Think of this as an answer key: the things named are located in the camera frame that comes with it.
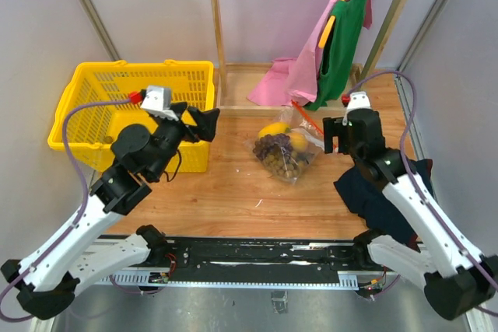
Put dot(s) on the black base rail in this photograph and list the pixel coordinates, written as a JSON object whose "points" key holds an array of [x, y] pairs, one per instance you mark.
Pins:
{"points": [[257, 260]]}

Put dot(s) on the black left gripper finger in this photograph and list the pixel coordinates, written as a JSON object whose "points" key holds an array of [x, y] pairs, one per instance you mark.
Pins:
{"points": [[205, 123], [176, 110]]}

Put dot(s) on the pink shirt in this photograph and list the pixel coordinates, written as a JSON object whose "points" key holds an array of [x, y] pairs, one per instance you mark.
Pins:
{"points": [[295, 79]]}

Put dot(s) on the green shirt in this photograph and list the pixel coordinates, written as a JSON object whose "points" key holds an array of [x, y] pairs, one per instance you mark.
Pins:
{"points": [[339, 51]]}

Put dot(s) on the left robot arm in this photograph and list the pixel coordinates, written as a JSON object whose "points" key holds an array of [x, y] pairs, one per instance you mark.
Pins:
{"points": [[57, 272]]}

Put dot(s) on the yellow mango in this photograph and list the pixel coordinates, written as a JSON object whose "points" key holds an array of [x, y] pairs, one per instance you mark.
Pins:
{"points": [[277, 130]]}

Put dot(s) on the dark red grape bunch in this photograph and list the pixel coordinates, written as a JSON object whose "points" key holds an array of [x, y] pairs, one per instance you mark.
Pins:
{"points": [[264, 147]]}

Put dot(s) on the yellow clothes hanger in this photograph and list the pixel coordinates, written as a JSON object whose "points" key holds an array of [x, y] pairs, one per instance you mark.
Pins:
{"points": [[326, 32]]}

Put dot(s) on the longan fruit bunch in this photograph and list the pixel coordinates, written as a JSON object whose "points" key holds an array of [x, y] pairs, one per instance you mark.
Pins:
{"points": [[282, 165]]}

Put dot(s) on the yellow plastic basket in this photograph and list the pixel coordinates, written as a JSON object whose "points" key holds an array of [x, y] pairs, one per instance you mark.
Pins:
{"points": [[190, 82]]}

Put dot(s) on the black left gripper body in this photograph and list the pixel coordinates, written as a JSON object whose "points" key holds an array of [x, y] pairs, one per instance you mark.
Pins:
{"points": [[170, 133]]}

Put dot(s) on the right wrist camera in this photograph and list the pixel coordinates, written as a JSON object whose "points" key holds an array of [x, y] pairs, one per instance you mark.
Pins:
{"points": [[358, 100]]}

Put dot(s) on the orange peach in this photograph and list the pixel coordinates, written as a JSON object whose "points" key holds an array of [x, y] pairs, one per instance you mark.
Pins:
{"points": [[298, 141]]}

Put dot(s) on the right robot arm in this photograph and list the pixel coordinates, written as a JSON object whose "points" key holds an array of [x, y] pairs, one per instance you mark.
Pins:
{"points": [[454, 275]]}

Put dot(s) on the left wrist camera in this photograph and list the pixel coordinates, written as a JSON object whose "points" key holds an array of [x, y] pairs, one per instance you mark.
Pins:
{"points": [[157, 103]]}

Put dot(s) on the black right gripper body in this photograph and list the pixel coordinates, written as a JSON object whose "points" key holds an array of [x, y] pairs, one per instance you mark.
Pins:
{"points": [[353, 148]]}

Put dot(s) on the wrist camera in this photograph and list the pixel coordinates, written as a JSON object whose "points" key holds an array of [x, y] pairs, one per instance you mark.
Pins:
{"points": [[358, 100], [157, 103]]}

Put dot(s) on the clear zip top bag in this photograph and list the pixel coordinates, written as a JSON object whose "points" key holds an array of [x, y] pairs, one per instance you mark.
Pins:
{"points": [[297, 119]]}

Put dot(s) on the dark navy cloth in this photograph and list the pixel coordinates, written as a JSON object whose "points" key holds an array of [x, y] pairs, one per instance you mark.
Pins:
{"points": [[362, 198]]}

